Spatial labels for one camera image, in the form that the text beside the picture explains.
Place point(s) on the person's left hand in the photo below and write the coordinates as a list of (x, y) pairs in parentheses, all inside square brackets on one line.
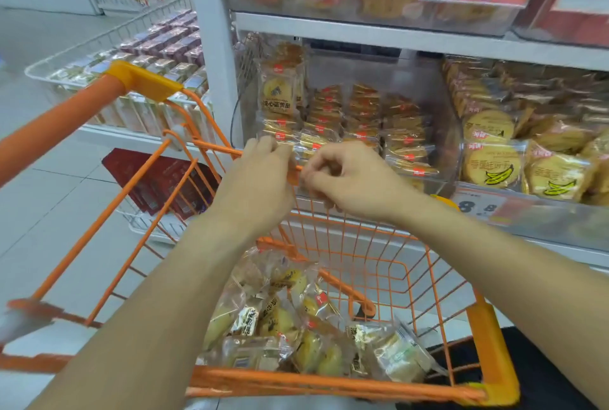
[(257, 190)]

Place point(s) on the person's right hand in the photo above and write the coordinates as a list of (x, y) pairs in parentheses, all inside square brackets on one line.
[(361, 181)]

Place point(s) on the rows of egg yolk packets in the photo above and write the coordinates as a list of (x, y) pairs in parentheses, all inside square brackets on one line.
[(361, 114)]

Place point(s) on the white metal store shelf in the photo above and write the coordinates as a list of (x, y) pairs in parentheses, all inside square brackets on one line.
[(214, 67)]

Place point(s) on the pile of pastry packets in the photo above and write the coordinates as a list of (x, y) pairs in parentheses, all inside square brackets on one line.
[(280, 324)]

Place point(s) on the egg-yolk pastry packet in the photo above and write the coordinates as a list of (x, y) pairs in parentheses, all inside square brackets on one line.
[(399, 355)]

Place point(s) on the orange shopping cart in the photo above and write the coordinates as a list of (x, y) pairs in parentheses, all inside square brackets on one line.
[(57, 124)]

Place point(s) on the person's left forearm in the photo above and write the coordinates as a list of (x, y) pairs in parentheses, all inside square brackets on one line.
[(152, 329)]

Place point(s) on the person's right forearm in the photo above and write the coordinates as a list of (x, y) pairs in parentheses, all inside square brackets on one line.
[(523, 290)]

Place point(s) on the person's right leg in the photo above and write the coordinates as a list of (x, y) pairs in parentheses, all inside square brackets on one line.
[(537, 376)]

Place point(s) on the red box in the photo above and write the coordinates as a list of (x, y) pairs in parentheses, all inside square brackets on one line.
[(152, 176)]

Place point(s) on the group of banana biscuit packets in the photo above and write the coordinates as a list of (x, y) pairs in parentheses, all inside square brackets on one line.
[(490, 167)]

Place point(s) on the group of silver boxed cakes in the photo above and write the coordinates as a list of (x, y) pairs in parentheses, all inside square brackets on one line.
[(162, 48)]

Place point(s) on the pile of golden cake packets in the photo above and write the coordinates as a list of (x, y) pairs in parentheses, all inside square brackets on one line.
[(385, 5)]

